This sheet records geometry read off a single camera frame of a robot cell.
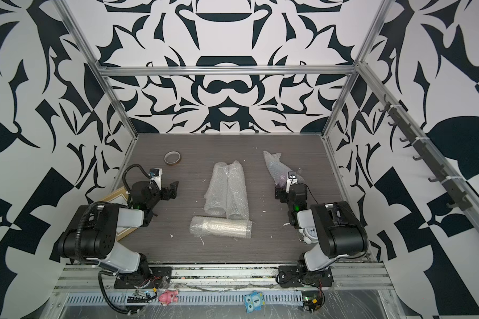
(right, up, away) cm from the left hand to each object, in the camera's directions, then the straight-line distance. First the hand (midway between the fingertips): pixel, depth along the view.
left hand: (164, 178), depth 95 cm
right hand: (+59, -2, +1) cm, 59 cm away
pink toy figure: (+11, -37, -26) cm, 47 cm away
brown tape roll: (-1, +10, +14) cm, 17 cm away
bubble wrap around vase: (+34, -10, -12) cm, 38 cm away
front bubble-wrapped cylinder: (+26, -18, -14) cm, 35 cm away
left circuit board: (-4, -41, -22) cm, 47 cm away
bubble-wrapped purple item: (+54, +4, +1) cm, 54 cm away
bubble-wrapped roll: (+25, -9, -10) cm, 28 cm away
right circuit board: (+61, -40, -24) cm, 77 cm away
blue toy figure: (+40, -39, -26) cm, 62 cm away
